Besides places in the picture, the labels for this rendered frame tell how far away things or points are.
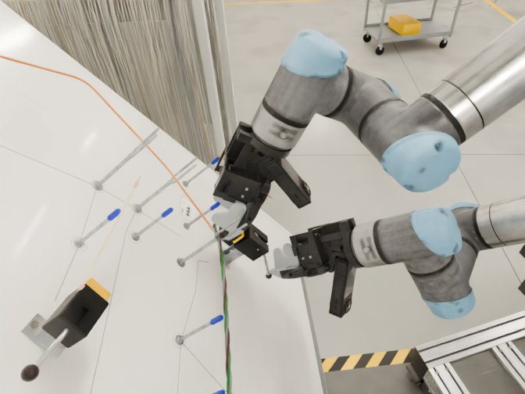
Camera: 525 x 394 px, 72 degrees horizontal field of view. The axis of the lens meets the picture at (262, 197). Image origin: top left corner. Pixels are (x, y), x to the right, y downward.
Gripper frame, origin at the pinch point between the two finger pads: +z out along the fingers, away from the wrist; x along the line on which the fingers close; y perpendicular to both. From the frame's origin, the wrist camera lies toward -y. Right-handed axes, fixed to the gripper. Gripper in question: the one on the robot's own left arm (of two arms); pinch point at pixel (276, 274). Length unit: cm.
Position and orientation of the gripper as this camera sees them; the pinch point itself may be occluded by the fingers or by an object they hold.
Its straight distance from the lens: 76.9
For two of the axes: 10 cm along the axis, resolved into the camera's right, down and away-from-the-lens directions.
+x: -6.0, 1.5, -7.8
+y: -3.0, -9.5, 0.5
